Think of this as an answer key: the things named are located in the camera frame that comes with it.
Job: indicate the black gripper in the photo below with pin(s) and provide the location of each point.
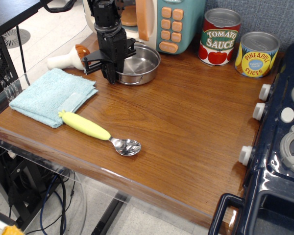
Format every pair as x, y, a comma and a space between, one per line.
110, 55

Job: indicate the stainless steel pot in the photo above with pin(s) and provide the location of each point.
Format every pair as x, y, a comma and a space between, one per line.
140, 68

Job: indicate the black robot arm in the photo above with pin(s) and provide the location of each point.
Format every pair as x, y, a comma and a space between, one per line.
107, 15

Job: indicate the toy mushroom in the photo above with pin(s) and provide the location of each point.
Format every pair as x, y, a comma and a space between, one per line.
72, 59

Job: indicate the light blue folded cloth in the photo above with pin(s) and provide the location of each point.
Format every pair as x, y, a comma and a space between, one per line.
53, 92

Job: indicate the toy microwave oven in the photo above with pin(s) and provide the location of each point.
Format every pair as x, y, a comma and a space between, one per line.
167, 26

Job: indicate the tomato sauce can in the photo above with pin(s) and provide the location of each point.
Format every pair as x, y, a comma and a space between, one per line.
219, 34

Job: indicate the black desk at left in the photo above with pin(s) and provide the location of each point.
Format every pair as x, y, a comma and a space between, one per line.
12, 13

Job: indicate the pineapple slices can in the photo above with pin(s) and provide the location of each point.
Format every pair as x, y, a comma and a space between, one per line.
256, 54

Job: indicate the white stove knob middle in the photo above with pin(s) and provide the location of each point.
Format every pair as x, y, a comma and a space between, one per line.
258, 111

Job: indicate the white stove knob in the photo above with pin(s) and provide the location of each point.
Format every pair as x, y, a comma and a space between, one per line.
258, 111
264, 92
245, 154

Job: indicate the white stove knob upper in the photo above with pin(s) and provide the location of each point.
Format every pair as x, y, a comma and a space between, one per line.
264, 92

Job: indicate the white stove knob lower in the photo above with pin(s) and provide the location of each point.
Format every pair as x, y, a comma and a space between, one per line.
245, 154

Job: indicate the black table leg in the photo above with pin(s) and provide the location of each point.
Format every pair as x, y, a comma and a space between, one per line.
108, 217

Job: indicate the dark blue toy stove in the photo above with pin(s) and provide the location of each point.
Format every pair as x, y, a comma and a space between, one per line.
267, 205

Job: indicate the yellow handled metal spoon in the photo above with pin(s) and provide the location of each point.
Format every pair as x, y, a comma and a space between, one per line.
125, 147

